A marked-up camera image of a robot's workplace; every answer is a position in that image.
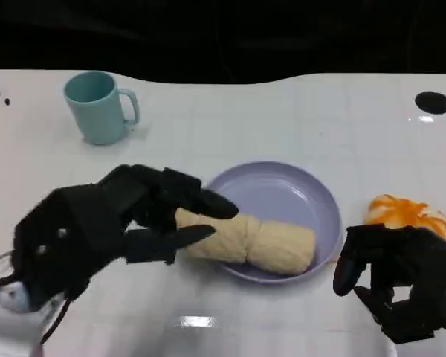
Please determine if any beige towel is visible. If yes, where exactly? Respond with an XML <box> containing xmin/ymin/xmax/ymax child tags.
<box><xmin>174</xmin><ymin>208</ymin><xmax>317</xmax><ymax>277</ymax></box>

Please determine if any lilac plate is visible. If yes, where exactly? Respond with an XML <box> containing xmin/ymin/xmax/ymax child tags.
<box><xmin>204</xmin><ymin>160</ymin><xmax>342</xmax><ymax>284</ymax></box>

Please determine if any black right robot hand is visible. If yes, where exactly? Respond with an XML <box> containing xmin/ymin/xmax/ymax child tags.
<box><xmin>332</xmin><ymin>222</ymin><xmax>446</xmax><ymax>345</ymax></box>

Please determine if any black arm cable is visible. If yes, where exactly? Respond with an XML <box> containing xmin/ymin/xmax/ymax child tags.
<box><xmin>0</xmin><ymin>274</ymin><xmax>72</xmax><ymax>345</ymax></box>

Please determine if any pale green mug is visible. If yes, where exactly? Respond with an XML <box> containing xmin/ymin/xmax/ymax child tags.
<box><xmin>62</xmin><ymin>71</ymin><xmax>140</xmax><ymax>146</ymax></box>

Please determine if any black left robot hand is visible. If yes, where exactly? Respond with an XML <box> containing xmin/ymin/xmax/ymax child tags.
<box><xmin>100</xmin><ymin>163</ymin><xmax>239</xmax><ymax>266</ymax></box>

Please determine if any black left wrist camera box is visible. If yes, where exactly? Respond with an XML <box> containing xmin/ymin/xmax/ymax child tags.
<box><xmin>13</xmin><ymin>181</ymin><xmax>128</xmax><ymax>310</ymax></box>

